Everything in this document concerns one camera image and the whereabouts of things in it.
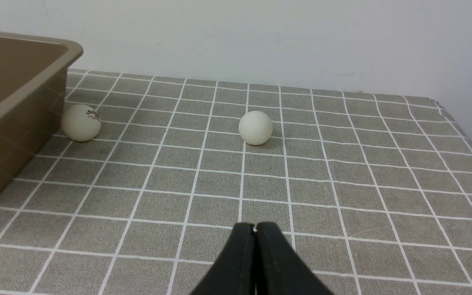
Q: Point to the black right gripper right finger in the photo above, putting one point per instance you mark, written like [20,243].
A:
[280,270]

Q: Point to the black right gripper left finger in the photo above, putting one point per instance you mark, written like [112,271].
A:
[232,271]

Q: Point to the plain white table-tennis ball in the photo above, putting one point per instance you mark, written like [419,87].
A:
[255,128]

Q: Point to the white ball with logo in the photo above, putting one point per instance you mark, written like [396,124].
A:
[80,123]

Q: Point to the grey grid tablecloth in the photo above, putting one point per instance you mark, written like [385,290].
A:
[373,191]

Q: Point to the olive plastic bin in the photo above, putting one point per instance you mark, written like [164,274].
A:
[33,85]

